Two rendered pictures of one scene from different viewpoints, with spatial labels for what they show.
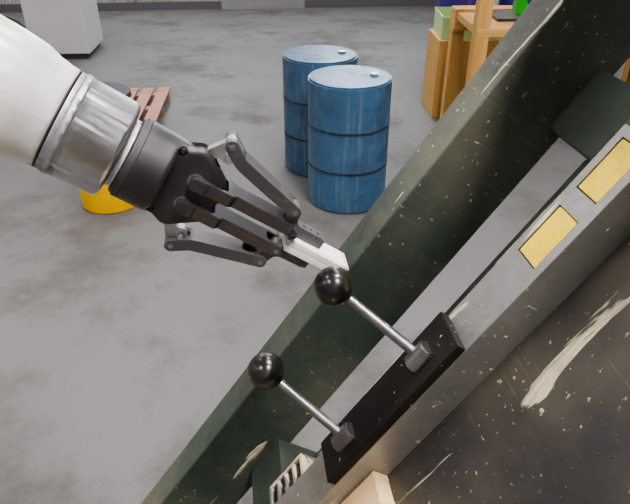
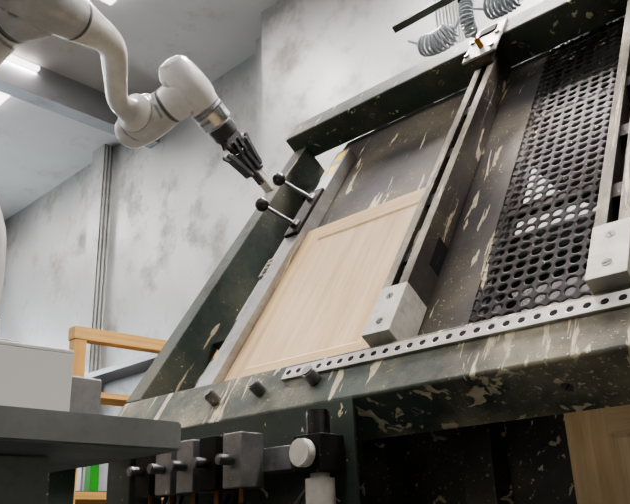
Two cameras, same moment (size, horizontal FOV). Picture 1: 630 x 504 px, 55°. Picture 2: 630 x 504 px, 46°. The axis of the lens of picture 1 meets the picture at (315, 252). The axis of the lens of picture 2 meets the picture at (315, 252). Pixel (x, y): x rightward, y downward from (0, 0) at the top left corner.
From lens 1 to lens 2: 1.99 m
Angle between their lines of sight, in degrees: 66
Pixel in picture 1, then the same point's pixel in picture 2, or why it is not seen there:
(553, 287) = (339, 177)
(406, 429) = (315, 215)
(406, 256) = (268, 233)
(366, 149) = not seen: outside the picture
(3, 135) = (209, 94)
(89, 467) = not seen: outside the picture
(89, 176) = (223, 116)
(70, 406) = not seen: outside the picture
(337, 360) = (248, 279)
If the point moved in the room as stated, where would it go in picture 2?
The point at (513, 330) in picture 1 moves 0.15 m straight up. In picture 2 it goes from (333, 188) to (331, 141)
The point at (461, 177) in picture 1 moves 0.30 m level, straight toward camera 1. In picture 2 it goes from (281, 206) to (324, 164)
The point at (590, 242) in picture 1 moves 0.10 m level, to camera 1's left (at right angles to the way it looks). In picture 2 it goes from (343, 166) to (317, 157)
